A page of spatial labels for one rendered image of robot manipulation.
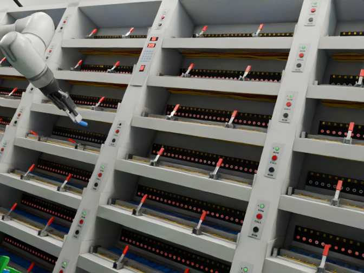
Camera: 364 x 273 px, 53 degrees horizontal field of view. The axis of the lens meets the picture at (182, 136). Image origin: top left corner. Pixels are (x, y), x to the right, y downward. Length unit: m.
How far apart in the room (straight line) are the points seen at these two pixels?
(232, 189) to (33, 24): 0.95
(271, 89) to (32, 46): 0.87
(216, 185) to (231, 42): 0.61
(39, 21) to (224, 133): 0.82
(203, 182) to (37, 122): 1.13
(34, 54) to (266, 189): 0.93
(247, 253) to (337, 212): 0.30
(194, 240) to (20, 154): 1.17
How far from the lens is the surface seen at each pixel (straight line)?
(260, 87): 1.39
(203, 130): 1.39
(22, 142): 2.02
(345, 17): 1.72
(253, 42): 1.52
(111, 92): 2.04
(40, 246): 1.70
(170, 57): 1.80
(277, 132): 1.29
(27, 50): 1.41
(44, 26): 1.52
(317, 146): 1.25
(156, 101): 1.72
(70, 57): 2.26
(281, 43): 1.49
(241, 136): 1.32
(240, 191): 1.25
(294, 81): 1.37
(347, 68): 1.60
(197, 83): 1.51
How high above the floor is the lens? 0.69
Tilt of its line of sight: 16 degrees up
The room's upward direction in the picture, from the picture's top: 19 degrees clockwise
